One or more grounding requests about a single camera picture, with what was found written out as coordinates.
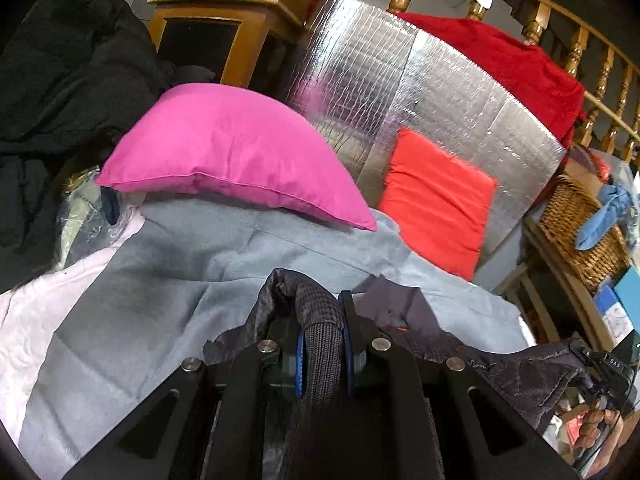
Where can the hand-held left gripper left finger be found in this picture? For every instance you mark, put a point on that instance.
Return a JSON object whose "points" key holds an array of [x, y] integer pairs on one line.
{"points": [[299, 365]]}

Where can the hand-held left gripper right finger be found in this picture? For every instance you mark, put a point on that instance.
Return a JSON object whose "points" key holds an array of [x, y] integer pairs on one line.
{"points": [[350, 355]]}

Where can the dark grey jacket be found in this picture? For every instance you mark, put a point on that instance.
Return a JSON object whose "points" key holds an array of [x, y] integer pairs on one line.
{"points": [[480, 360]]}

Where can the black clothes pile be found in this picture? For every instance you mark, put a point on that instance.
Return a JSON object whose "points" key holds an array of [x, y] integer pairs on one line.
{"points": [[65, 85]]}

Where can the person's right hand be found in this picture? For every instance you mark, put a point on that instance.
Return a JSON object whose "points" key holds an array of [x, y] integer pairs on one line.
{"points": [[597, 427]]}

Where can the blue box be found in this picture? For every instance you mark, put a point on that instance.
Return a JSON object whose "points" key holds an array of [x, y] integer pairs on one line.
{"points": [[620, 300]]}

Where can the wooden side table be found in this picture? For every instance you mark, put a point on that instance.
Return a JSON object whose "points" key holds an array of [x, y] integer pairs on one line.
{"points": [[555, 280]]}

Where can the light blue cloth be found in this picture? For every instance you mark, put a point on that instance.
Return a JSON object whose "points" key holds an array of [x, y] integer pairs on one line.
{"points": [[607, 210]]}

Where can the wicker basket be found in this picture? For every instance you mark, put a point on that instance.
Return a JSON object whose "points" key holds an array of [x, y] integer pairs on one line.
{"points": [[570, 215]]}

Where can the grey blanket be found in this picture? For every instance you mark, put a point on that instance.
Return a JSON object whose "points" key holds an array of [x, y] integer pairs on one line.
{"points": [[175, 270]]}

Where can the orange-red cushion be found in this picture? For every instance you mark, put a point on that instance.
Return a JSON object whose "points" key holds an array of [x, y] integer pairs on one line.
{"points": [[440, 200]]}

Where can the pink pillow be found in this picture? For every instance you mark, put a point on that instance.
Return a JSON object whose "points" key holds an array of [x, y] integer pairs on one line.
{"points": [[235, 155]]}

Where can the clear plastic bag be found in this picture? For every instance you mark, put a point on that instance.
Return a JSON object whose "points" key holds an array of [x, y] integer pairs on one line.
{"points": [[87, 210]]}

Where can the pale pink sheet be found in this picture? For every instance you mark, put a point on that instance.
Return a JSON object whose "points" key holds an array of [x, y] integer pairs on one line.
{"points": [[35, 310]]}

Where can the silver foil insulation mat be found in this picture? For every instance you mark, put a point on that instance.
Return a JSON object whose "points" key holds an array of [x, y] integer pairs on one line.
{"points": [[440, 95]]}

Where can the red blanket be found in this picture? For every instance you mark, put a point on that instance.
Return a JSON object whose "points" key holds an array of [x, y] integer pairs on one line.
{"points": [[515, 65]]}

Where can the wooden railing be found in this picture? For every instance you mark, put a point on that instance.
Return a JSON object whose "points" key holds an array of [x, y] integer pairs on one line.
{"points": [[595, 45]]}

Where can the wooden cabinet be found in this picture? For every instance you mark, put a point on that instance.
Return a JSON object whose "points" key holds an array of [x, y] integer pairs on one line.
{"points": [[250, 25]]}

